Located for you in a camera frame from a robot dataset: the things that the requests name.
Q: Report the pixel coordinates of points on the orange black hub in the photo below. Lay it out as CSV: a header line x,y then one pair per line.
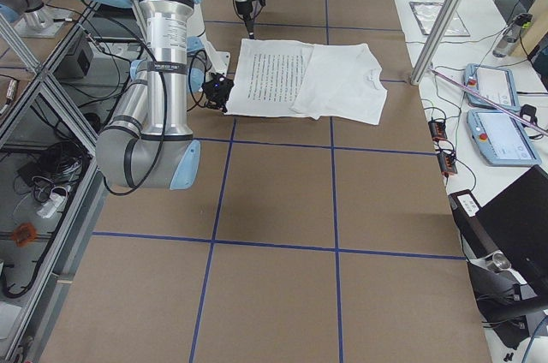
x,y
437,130
447,164

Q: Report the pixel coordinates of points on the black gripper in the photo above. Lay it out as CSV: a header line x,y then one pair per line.
x,y
212,90
246,11

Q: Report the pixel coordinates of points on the orange black hub lower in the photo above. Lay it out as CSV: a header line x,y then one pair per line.
x,y
447,164

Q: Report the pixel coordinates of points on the white long-sleeve printed shirt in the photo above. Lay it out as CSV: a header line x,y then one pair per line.
x,y
287,78

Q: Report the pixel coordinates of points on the black laptop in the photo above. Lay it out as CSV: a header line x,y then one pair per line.
x,y
513,222

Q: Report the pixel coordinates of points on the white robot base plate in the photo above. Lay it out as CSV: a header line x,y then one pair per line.
x,y
219,59

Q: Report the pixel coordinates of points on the white power strip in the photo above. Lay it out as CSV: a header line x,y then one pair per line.
x,y
50,207

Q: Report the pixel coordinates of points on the lower blue teach pendant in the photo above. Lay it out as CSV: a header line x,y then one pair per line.
x,y
501,140

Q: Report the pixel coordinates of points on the silver foil tray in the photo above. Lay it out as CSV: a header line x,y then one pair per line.
x,y
426,14

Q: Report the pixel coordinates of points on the orange black hub upper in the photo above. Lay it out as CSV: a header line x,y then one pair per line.
x,y
437,130

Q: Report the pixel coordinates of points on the upper blue teach pendant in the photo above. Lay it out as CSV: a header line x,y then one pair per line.
x,y
494,83

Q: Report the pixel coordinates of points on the grey aluminium post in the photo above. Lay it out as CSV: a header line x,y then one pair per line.
x,y
433,41

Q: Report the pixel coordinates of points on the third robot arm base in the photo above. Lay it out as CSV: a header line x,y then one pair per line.
x,y
33,18

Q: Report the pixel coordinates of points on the blue teach pendant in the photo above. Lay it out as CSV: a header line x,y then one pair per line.
x,y
501,140
494,83

